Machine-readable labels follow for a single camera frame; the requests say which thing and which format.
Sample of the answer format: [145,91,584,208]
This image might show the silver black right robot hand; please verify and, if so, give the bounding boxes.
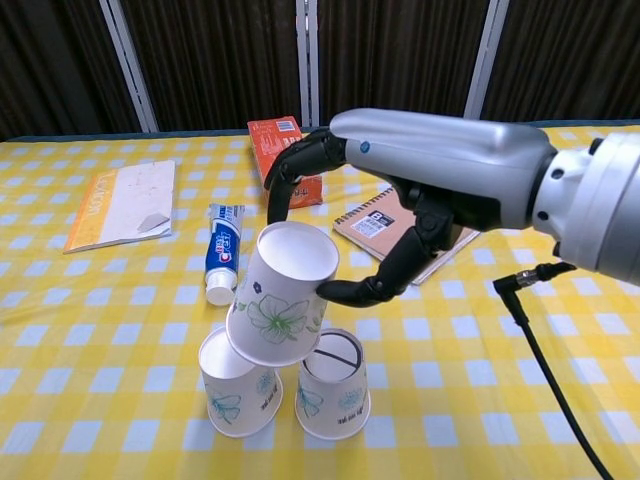
[263,107,557,309]

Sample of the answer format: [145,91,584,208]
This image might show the white cup green flower print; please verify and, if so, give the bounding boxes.
[225,222,341,368]

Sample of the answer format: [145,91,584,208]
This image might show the white cup black line base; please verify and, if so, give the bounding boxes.
[294,327,372,441]

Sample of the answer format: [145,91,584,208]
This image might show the white cup blue flower print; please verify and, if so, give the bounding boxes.
[197,325,284,439]

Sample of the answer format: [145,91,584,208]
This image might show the yellow white checkered tablecloth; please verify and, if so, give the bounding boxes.
[0,119,640,480]

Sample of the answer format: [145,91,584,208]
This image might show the dark pleated screen panel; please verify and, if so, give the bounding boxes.
[315,0,489,127]
[479,0,640,124]
[0,0,144,142]
[119,0,307,134]

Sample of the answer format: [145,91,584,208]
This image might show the brown spiral notebook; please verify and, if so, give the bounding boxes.
[332,185,484,286]

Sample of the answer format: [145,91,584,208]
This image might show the orange cardboard box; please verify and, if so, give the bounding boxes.
[246,116,324,213]

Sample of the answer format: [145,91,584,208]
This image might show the blue white toothpaste tube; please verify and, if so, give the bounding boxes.
[204,202,246,307]

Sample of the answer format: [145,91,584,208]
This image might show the white yellow paper notepad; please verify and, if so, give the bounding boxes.
[62,159,177,255]

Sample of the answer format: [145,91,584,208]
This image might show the white screen frame post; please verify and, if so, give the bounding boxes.
[462,0,511,122]
[98,0,160,134]
[295,0,321,128]

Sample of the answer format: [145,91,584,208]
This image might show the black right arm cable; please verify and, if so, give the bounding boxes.
[492,263,616,480]

